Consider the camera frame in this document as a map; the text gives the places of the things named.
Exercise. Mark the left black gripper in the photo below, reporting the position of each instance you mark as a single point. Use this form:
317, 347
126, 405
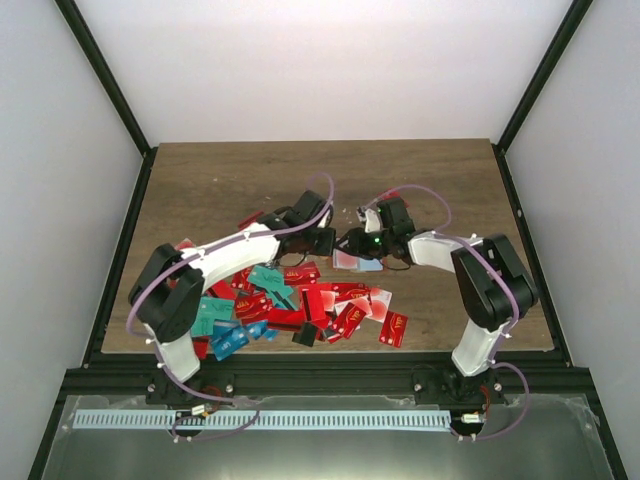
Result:
326, 248

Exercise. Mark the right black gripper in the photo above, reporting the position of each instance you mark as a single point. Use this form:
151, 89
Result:
356, 245

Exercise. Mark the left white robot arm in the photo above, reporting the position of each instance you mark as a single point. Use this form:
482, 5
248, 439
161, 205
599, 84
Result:
166, 296

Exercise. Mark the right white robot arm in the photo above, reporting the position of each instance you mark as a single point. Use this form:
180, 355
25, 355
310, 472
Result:
496, 288

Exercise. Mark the red gold card upper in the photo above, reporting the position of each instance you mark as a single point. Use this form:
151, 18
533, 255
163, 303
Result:
306, 273

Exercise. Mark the teal VIP card centre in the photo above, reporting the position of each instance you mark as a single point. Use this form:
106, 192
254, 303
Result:
271, 282

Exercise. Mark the white red circle card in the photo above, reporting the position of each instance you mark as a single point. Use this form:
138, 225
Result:
380, 300

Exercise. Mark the red VIP card right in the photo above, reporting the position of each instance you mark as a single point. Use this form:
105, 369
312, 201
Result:
393, 329

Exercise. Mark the red gold VIP card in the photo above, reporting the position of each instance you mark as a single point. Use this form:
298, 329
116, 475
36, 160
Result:
252, 308

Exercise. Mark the teal card left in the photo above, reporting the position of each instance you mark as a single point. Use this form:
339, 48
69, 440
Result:
210, 311

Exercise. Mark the blue card front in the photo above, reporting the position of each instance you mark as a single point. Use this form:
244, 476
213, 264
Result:
228, 339

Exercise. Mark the light blue slotted strip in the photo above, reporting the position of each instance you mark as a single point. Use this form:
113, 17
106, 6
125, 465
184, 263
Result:
269, 420

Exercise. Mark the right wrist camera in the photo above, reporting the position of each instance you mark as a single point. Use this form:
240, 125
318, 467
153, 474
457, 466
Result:
369, 219

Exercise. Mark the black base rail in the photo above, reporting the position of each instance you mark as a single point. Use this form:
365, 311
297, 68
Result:
430, 377

